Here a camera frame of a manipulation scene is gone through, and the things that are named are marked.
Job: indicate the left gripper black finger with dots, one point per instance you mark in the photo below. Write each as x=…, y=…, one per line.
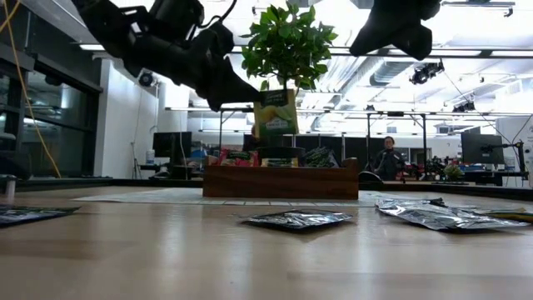
x=227, y=89

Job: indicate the yellow lemon lime tea packet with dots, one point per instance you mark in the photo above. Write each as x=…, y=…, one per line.
x=512, y=216
x=275, y=112
x=279, y=162

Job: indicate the red strawberry tea packet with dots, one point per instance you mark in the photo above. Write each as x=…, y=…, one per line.
x=238, y=158

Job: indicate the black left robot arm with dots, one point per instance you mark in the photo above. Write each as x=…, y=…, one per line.
x=104, y=25

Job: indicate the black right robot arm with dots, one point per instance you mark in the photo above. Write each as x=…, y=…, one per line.
x=431, y=8

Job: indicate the wooden tea organizer box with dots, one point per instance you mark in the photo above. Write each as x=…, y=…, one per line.
x=283, y=183

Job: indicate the green potted plant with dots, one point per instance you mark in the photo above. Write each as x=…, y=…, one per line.
x=287, y=41

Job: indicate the black computer monitor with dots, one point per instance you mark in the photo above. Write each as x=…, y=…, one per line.
x=172, y=143
x=482, y=148

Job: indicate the white bottle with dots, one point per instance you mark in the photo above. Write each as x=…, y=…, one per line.
x=150, y=157

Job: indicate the person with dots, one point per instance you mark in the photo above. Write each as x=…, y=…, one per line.
x=389, y=160

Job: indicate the small background plant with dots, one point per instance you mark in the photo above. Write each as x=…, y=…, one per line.
x=453, y=171

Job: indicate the round black camera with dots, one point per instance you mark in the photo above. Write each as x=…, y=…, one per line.
x=145, y=79

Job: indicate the black hanging camera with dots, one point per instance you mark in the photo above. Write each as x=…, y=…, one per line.
x=426, y=71

